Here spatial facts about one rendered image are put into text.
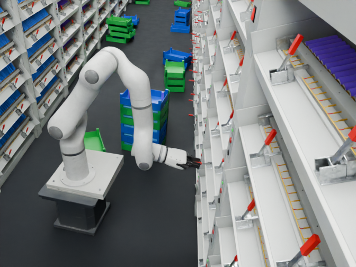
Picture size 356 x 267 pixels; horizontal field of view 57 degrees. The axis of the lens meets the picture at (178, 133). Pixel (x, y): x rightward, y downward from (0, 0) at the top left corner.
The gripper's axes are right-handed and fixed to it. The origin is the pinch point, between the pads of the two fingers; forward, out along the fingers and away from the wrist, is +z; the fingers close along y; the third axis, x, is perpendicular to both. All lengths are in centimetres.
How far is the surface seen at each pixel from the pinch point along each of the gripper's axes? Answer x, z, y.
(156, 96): -19, -23, -94
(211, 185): -0.5, 7.6, 13.4
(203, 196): -19.2, 10.3, 1.0
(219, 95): 38.1, -2.1, 1.0
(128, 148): -61, -33, -78
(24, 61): -17, -118, -88
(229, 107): 39.2, 1.1, 11.7
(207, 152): -0.8, 7.1, -12.3
